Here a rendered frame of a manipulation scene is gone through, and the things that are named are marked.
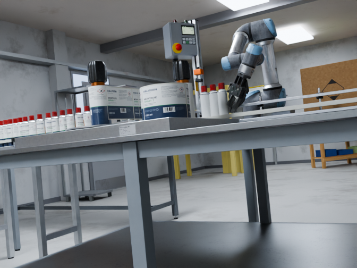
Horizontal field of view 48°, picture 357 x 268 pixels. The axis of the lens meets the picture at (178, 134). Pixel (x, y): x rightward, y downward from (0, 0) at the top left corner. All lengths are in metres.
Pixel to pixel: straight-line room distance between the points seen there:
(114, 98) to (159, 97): 0.30
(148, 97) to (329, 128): 0.73
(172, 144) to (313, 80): 1.09
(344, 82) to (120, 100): 1.11
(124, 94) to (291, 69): 9.41
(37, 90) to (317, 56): 6.93
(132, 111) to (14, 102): 5.15
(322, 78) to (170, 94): 0.93
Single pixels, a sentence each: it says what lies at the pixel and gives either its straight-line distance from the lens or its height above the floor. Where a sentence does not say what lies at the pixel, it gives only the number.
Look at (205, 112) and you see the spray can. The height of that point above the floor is 0.94.
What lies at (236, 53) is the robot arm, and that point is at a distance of 2.23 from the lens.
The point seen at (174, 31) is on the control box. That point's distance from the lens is 2.34.
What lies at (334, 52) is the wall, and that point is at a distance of 10.91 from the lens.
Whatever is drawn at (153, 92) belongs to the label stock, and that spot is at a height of 0.99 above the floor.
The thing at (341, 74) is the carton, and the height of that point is 1.06.
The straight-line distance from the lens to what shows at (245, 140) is 1.23.
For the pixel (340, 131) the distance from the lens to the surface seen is 1.17.
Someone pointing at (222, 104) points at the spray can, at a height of 0.97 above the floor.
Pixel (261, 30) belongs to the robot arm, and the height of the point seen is 1.41.
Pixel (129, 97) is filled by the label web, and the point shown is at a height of 1.02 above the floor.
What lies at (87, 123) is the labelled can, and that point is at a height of 0.97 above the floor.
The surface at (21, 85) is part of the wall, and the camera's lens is 7.07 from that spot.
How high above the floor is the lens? 0.78
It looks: 2 degrees up
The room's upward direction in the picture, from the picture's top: 5 degrees counter-clockwise
